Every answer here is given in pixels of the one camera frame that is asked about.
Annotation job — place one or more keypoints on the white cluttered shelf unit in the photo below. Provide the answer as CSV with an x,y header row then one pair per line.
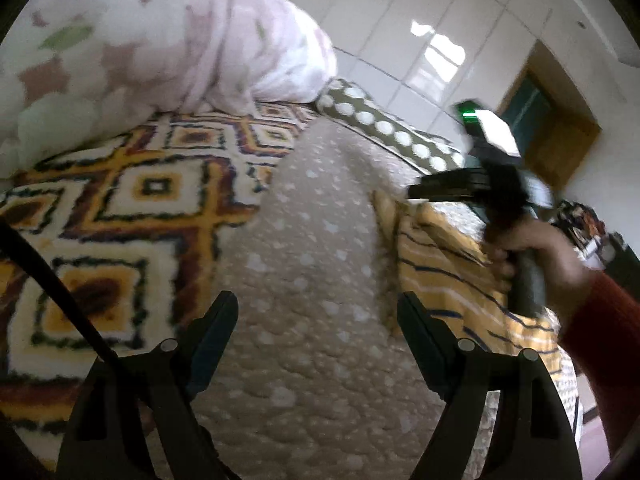
x,y
598,247

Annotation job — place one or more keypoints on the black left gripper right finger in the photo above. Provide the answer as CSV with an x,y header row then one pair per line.
x,y
532,438

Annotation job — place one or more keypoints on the pink floral comforter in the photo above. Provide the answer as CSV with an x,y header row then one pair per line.
x,y
77,71

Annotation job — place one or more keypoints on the brown wooden door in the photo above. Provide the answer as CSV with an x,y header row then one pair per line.
x,y
553,126

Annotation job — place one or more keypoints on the geometric patterned blanket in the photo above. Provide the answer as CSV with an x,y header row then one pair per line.
x,y
132,226

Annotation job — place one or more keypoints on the white glossy wardrobe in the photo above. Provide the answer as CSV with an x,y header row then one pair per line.
x,y
418,57

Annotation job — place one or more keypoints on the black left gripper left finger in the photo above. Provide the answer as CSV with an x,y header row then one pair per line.
x,y
105,436

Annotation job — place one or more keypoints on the person's right hand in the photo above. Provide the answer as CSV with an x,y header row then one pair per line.
x,y
567,279

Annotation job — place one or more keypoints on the red sleeved right forearm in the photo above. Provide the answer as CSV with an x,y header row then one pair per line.
x,y
602,337

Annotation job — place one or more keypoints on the olive sheep print pillow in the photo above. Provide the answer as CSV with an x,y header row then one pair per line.
x,y
349,105

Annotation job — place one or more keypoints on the beige dotted quilted bedspread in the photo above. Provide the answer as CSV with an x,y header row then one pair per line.
x,y
317,381

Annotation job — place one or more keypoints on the yellow striped knit garment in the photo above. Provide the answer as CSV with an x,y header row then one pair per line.
x,y
447,270

